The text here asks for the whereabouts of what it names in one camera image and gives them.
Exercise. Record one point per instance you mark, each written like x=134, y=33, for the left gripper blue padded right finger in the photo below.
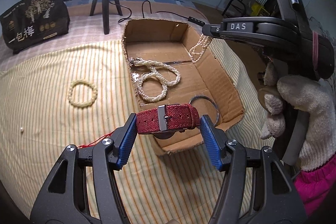
x=215, y=141

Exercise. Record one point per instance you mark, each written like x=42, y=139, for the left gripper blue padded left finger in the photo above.
x=123, y=140

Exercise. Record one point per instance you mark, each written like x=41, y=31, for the red strap wristwatch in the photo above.
x=166, y=120

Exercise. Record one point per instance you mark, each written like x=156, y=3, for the thin pearl strand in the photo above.
x=197, y=51

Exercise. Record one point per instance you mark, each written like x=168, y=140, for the pink sleeve forearm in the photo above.
x=314, y=186

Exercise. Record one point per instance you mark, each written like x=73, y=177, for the right hand in knit glove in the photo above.
x=305, y=95

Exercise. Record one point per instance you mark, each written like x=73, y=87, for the yellow box on rack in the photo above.
x=258, y=10

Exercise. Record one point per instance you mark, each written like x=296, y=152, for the yellow striped blanket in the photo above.
x=75, y=96

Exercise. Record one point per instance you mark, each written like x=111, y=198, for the brown cardboard box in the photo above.
x=205, y=84

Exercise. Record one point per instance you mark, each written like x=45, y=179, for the plaid beige mattress cover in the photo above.
x=85, y=29

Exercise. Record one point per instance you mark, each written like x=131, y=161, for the black snack bag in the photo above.
x=32, y=22

